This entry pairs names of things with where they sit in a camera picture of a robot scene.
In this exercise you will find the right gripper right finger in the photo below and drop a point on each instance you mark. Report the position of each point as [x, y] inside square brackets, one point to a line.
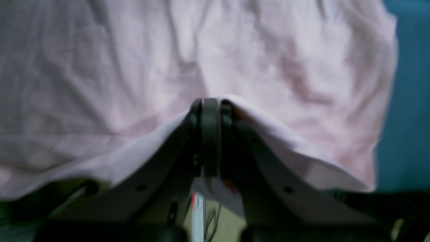
[279, 206]

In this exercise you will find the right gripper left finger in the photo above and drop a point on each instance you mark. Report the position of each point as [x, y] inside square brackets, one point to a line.
[150, 205]

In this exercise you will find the pink T-shirt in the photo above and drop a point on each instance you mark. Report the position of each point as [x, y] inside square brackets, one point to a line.
[91, 88]

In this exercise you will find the teal table cloth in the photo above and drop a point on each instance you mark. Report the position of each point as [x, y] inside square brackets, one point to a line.
[403, 152]

